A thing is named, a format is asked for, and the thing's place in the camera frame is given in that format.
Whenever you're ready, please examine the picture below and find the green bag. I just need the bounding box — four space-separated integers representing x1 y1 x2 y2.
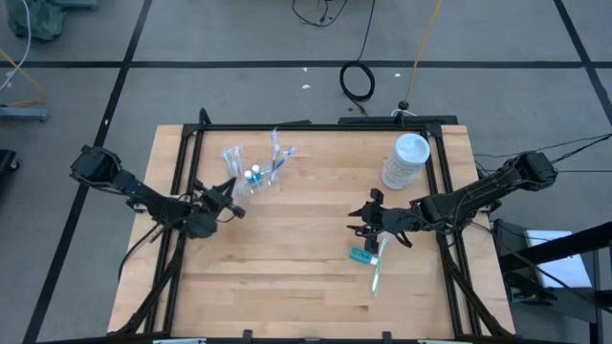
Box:
4 0 68 42

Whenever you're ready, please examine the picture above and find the yellow floor cable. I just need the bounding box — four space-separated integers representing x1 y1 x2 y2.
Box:
0 47 48 109

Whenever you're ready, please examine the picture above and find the black metal beam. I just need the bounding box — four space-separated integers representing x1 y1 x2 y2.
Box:
496 220 612 344

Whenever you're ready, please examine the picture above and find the blue toothbrush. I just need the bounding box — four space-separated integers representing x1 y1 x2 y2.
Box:
232 146 246 192
271 145 297 181

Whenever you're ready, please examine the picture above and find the black coiled hanging cable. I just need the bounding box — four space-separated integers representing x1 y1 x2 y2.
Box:
338 0 379 118

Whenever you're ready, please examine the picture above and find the clear acrylic organizer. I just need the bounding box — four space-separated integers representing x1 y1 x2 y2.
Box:
221 157 288 202

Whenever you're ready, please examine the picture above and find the black looped floor cable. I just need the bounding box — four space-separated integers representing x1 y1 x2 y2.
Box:
291 0 351 29

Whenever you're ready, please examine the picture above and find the black power cable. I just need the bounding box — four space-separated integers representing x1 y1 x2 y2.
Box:
549 144 612 177
472 133 612 159

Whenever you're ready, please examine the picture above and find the white electronics box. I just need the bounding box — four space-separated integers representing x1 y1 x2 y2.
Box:
523 228 594 290

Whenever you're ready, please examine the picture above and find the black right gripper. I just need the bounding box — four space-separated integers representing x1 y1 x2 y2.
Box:
346 188 423 254

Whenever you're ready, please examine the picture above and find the white wipes canister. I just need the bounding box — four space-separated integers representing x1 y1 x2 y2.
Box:
381 133 432 190

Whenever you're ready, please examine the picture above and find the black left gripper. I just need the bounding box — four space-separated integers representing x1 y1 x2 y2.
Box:
184 177 246 240

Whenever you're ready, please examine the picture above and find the black metal table frame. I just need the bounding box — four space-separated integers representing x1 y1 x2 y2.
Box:
107 107 517 344

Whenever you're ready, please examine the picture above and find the yellow hanging cable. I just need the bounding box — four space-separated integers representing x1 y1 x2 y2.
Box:
403 0 444 112

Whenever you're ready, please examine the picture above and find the white floor cable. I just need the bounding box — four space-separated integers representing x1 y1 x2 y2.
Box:
0 0 33 93

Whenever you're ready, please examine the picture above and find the black floor equipment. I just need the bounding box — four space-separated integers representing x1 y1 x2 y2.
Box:
0 148 20 187

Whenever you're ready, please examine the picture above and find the grey desk foot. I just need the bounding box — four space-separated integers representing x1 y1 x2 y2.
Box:
0 105 52 123
47 0 99 10

